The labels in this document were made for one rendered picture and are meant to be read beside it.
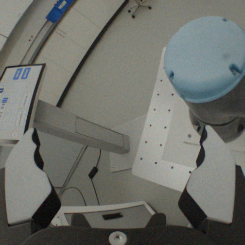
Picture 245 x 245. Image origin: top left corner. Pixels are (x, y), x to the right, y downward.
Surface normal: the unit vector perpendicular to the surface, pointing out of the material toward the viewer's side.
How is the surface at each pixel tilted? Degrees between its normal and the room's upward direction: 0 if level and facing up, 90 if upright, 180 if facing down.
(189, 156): 0
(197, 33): 4
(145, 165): 0
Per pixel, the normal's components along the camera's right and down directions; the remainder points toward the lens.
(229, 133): -0.06, 0.76
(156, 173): -0.65, -0.31
